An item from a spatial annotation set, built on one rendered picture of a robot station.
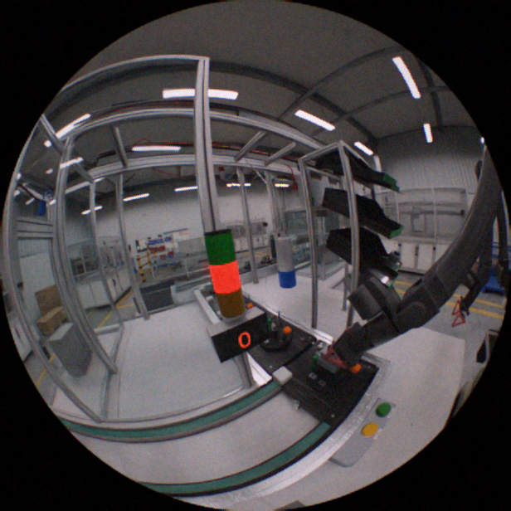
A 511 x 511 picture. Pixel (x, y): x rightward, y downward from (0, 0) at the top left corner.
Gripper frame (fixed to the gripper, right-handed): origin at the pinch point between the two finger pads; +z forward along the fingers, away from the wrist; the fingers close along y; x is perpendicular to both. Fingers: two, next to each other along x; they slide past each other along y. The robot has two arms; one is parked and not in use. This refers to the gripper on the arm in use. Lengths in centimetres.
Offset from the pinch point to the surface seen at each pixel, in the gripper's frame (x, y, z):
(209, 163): -40, 19, -27
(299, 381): 3.2, 7.0, 11.4
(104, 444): 6, 79, 17
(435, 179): 11, -834, -277
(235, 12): -312, -23, -329
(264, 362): -7.2, 10.2, 20.1
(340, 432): 19.1, 12.3, -0.5
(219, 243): -27.6, 19.9, -18.2
